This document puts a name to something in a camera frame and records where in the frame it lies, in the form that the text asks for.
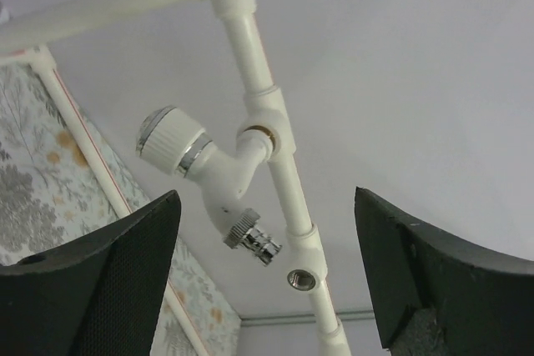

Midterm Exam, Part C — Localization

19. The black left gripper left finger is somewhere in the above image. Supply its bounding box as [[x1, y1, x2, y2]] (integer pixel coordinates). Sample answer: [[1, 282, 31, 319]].
[[1, 190, 182, 355]]

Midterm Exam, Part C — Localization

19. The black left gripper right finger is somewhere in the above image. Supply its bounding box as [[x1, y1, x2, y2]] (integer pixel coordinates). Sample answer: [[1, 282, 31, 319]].
[[354, 188, 533, 355]]

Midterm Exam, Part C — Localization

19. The white water faucet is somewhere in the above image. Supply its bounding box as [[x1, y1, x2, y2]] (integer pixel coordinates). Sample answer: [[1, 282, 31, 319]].
[[136, 106, 281, 266]]

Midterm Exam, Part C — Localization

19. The white pipe frame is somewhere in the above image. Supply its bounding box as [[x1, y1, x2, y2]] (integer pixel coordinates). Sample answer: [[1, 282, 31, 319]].
[[1, 0, 350, 355]]

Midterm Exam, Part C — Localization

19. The floral pattern mat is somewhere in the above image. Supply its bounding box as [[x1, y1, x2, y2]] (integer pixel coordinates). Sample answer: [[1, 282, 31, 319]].
[[1, 63, 241, 355]]

